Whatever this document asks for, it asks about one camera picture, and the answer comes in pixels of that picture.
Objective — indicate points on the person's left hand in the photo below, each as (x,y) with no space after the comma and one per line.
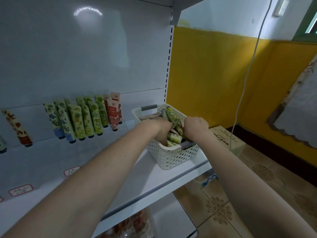
(158,129)

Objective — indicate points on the person's right hand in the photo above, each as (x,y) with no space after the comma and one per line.
(197,130)

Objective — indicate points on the pile of green hand cream tubes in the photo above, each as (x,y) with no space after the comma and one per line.
(172,116)

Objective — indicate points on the white perforated plastic basket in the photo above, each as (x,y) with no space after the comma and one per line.
(173,158)

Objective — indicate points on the row of hand cream tubes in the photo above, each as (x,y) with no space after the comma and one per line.
(79,121)

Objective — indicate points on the white metal shelf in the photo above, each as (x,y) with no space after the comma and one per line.
(74,52)

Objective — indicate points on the person's right forearm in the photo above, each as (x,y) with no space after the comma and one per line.
(252,195)

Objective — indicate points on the person's left forearm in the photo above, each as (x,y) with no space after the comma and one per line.
(74,190)

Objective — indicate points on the small brown cardboard box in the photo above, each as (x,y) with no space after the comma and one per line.
(229,138)

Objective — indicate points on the pile of snack packets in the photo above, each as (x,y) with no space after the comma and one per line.
(129,226)

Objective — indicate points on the clear divider tray with labels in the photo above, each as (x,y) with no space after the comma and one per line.
(21,189)

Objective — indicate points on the window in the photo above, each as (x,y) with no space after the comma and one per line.
(308,22)

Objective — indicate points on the white wall switch box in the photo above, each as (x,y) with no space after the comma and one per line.
(281,7)

